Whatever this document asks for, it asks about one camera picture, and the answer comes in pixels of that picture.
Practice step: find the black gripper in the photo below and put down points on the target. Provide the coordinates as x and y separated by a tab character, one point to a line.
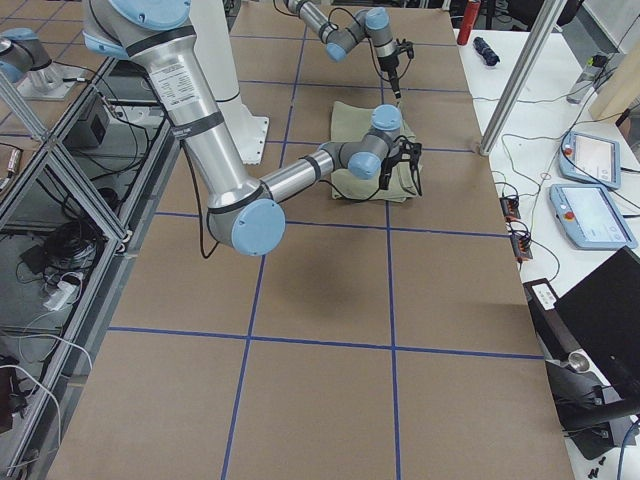
386	170
390	65

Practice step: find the olive green long-sleeve shirt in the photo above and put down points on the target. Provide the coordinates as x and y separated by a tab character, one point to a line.
349	125

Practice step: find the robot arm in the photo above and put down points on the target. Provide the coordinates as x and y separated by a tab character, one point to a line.
185	50
372	25

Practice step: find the folded dark blue umbrella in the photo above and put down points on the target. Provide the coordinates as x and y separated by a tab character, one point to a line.
484	50

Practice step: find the red water bottle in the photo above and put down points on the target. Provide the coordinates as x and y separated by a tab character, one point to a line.
469	18

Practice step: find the far blue teach pendant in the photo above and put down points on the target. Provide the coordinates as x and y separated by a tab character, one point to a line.
590	159

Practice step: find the blue teach pendant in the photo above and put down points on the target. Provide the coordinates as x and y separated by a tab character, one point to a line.
590	159
589	217

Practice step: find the near blue teach pendant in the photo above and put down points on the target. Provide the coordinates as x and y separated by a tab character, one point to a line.
589	217

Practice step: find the brown paper table cover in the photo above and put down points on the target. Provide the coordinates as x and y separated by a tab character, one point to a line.
377	341

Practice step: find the black laptop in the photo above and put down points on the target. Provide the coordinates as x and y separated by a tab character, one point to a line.
599	315

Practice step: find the white power strip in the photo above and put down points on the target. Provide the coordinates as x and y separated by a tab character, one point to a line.
66	291

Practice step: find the aluminium frame post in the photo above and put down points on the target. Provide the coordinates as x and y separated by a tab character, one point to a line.
536	40

